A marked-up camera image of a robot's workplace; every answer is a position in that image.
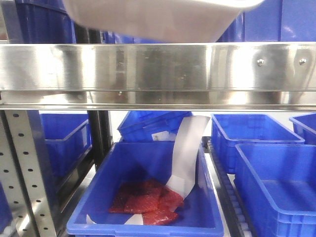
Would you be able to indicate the blue bin with red bags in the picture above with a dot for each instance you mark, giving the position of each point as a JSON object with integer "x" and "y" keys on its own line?
{"x": 201, "y": 218}

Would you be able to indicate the white plastic bin with lid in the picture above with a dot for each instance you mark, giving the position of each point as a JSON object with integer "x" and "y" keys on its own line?
{"x": 175, "y": 21}

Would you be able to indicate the blue bin upper left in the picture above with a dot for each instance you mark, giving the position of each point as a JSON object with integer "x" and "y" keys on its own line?
{"x": 45, "y": 21}

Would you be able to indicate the red plastic bags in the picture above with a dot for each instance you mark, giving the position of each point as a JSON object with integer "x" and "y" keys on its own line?
{"x": 155, "y": 202}

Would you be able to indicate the blue bin upper right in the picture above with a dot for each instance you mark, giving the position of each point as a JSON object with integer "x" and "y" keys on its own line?
{"x": 274, "y": 20}

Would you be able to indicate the tilted blue bin behind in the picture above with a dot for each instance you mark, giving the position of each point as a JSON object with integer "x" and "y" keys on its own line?
{"x": 148, "y": 126}

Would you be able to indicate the blue bin far right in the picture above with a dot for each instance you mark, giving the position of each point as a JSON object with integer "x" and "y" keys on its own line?
{"x": 305, "y": 127}

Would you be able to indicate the blue bin lower left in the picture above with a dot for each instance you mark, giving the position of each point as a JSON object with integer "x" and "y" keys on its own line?
{"x": 67, "y": 137}

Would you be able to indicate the stainless steel shelf beam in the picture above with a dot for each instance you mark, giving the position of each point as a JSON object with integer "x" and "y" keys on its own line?
{"x": 199, "y": 77}

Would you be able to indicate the white paper strip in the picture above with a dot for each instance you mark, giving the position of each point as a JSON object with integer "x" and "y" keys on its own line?
{"x": 173, "y": 164}

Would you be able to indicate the blue bin front right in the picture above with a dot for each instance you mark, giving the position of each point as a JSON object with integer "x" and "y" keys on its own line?
{"x": 277, "y": 184}

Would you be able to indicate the perforated steel shelf upright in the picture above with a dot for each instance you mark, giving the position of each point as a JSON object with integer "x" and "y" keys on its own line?
{"x": 26, "y": 175}

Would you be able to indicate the blue bin back right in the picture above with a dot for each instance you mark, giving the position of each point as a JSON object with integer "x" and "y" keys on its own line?
{"x": 228, "y": 130}

